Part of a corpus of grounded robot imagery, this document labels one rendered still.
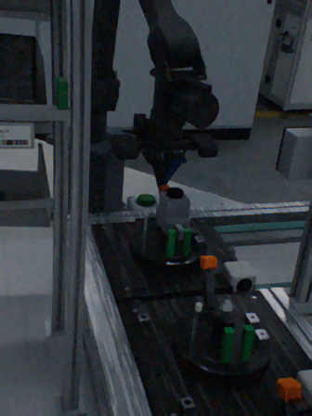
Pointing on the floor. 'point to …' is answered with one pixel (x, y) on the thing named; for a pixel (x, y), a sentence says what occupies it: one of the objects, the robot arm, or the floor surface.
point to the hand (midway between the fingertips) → (162, 172)
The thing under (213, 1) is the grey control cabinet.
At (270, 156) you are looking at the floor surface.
